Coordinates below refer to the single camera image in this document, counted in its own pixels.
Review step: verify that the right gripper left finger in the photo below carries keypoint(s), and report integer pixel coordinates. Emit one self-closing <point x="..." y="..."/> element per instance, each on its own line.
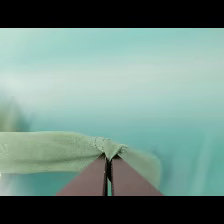
<point x="90" y="181"/>

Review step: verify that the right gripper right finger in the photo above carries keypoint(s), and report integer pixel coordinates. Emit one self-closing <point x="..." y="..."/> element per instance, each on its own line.
<point x="130" y="181"/>

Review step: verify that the pale green garment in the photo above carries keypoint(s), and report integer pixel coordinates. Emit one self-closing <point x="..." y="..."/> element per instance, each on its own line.
<point x="50" y="151"/>

